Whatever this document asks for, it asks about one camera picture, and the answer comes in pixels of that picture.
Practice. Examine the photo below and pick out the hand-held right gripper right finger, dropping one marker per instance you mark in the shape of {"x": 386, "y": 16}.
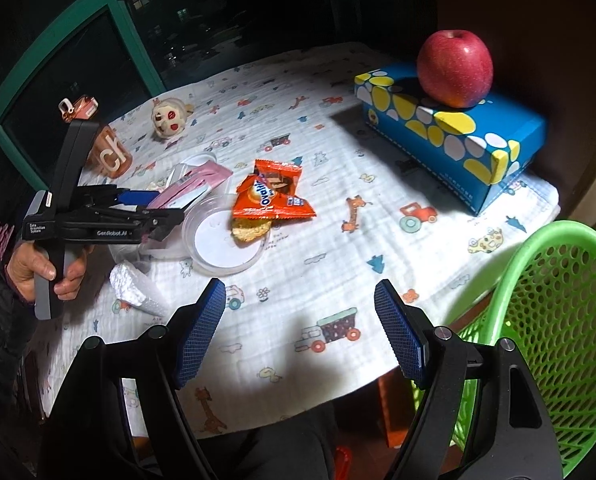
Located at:
{"x": 400, "y": 332}

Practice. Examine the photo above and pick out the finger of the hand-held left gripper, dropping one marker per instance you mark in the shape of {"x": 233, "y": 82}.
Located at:
{"x": 138, "y": 196}
{"x": 163, "y": 217}

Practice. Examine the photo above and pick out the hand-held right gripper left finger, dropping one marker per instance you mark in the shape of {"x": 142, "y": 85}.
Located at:
{"x": 200, "y": 332}

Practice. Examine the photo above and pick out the pink packet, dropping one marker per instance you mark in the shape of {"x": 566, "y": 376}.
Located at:
{"x": 198, "y": 185}

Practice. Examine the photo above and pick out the clear round plastic lid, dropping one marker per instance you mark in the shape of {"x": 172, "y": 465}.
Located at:
{"x": 213, "y": 250}

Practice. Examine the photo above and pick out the round cracker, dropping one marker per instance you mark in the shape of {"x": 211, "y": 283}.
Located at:
{"x": 248, "y": 232}

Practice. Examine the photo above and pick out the orange snack packet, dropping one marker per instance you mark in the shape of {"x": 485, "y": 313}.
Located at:
{"x": 263, "y": 195}

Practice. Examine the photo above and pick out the green plastic mesh basket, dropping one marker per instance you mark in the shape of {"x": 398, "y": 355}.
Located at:
{"x": 542, "y": 240}

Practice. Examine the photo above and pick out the person's left forearm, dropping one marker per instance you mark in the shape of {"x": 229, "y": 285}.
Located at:
{"x": 0, "y": 330}

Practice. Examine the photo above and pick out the person's left hand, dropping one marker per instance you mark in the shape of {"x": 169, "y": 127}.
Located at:
{"x": 23, "y": 270}

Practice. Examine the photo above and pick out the orange cup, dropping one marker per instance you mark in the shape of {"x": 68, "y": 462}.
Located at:
{"x": 110, "y": 155}

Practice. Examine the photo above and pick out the white foam piece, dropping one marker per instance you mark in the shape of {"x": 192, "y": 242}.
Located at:
{"x": 133, "y": 285}

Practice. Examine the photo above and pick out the small monkey toy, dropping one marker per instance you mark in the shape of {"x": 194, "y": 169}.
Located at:
{"x": 170, "y": 117}

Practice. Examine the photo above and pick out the white printed cloth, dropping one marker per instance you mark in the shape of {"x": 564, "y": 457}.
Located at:
{"x": 328, "y": 210}

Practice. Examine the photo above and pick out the blue spotted tissue box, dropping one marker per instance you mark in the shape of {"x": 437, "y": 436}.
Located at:
{"x": 482, "y": 135}

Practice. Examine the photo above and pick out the red apple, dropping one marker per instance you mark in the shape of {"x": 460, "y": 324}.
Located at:
{"x": 455, "y": 67}

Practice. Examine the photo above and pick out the green window frame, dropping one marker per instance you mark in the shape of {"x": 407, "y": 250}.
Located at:
{"x": 53, "y": 25}

